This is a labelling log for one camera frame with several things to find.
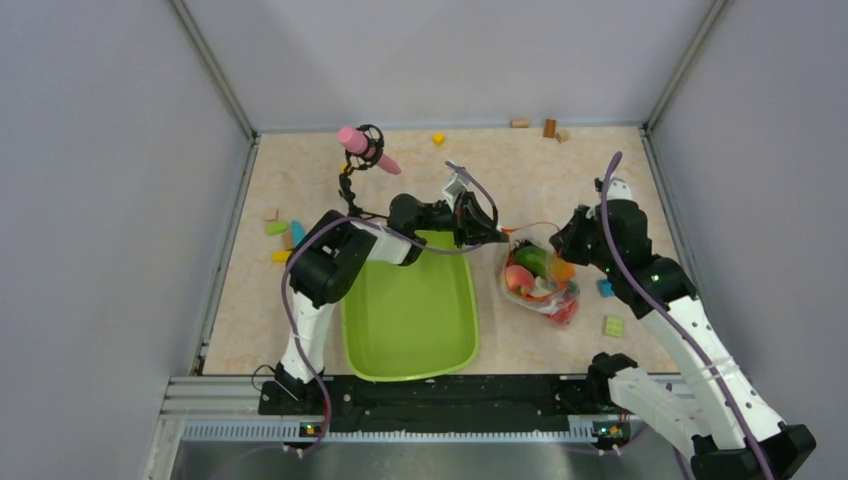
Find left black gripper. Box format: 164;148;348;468
415;188;508;248

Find green orange mango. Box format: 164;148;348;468
513;245;576;283

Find clear zip top bag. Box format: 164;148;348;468
497;221;580;325

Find pink peach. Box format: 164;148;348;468
504;264;535;297

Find red tomato with stem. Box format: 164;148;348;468
546;293;579;325

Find green plastic tray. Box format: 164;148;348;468
341;251;480;382

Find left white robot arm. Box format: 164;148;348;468
273;191;508;414

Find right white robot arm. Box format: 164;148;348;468
549;177;816;479

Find blue block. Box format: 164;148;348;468
597;279;615;298

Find light green lego brick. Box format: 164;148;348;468
602;315;625;338

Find brown wooden block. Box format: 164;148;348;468
542;118;557;138

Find pink toy microphone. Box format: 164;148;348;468
337;124;402;175

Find yellow rectangular block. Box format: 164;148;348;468
271;250;292;263

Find green cylinder block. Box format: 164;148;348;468
264;221;289;236

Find small wooden block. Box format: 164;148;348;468
263;208;279;222

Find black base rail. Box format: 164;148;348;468
258;374;620;433

